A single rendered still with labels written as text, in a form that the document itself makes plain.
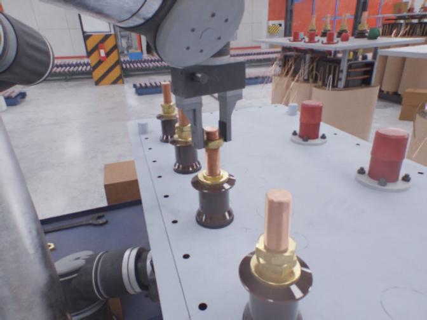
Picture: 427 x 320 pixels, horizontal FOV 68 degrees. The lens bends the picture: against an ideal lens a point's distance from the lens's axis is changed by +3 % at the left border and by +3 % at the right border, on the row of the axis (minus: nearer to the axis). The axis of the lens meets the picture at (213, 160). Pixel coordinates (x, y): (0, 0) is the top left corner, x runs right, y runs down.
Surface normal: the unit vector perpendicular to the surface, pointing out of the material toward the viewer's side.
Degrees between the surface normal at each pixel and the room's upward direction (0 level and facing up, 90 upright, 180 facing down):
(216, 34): 133
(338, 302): 0
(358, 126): 90
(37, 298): 70
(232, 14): 127
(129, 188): 90
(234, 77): 90
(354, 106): 90
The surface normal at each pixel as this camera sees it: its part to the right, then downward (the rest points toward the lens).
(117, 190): 0.29, 0.38
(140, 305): -0.04, -0.91
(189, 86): 0.55, 0.32
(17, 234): 0.75, -0.11
